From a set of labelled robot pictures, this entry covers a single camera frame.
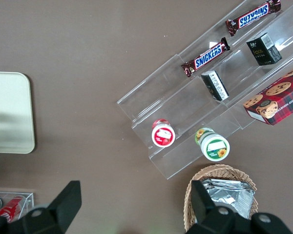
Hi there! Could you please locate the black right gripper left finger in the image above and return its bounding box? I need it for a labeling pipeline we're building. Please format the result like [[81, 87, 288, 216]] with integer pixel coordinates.
[[21, 180, 83, 234]]

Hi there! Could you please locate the light wicker basket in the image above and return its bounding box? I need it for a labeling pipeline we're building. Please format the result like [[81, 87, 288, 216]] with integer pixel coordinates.
[[183, 163, 259, 233]]

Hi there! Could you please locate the red lid white cup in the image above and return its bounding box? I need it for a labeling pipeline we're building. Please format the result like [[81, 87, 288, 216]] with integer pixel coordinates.
[[151, 118, 176, 148]]

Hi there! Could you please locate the green lid white cup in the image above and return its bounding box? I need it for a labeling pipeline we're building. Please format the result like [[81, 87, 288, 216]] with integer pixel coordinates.
[[194, 127, 230, 162]]

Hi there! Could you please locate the Snickers chocolate bar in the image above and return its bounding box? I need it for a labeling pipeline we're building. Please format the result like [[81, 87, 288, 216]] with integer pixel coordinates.
[[181, 37, 231, 78], [225, 0, 282, 37]]

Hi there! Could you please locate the small black box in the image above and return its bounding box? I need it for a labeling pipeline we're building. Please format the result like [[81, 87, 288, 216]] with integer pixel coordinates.
[[200, 70, 230, 102], [246, 32, 283, 67]]

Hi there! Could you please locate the clear acrylic bottle rack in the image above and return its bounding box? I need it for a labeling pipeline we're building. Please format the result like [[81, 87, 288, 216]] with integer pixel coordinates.
[[0, 192, 35, 224]]

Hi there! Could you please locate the stack of foil trays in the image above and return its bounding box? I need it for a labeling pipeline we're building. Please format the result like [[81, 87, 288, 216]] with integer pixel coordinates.
[[201, 178, 256, 220]]

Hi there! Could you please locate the clear acrylic stepped shelf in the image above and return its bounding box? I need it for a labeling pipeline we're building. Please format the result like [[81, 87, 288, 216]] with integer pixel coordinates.
[[177, 0, 293, 130], [116, 54, 243, 181]]

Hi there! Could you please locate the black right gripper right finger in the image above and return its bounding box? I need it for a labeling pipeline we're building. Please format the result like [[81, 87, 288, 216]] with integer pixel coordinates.
[[190, 180, 238, 234]]

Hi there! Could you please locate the red plaid cookie box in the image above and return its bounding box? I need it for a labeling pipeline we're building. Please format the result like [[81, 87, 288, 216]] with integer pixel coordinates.
[[242, 62, 293, 126]]

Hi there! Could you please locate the cream plastic tray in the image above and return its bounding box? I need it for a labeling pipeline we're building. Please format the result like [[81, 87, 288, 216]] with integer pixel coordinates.
[[0, 71, 36, 155]]

